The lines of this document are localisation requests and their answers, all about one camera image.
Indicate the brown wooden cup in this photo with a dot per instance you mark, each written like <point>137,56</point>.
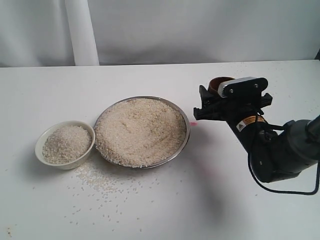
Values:
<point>214,84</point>

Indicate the rice in cream bowl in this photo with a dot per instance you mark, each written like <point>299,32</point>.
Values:
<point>66,144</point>

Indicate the spilled rice on table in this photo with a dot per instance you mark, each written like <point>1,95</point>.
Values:
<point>123,202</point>

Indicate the round steel tray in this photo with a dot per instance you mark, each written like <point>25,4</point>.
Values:
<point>186,130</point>

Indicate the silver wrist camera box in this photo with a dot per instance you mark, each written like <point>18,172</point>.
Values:
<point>242,87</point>

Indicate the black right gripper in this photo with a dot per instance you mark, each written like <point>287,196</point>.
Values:
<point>244,117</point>

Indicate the white backdrop curtain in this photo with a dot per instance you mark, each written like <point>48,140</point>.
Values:
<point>44,33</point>

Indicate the rice in steel tray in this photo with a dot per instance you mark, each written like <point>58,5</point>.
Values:
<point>140,132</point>

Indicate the cream ceramic bowl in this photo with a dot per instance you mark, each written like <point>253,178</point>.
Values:
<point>73,164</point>

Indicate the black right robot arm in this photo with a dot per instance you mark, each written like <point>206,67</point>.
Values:
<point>275,152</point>

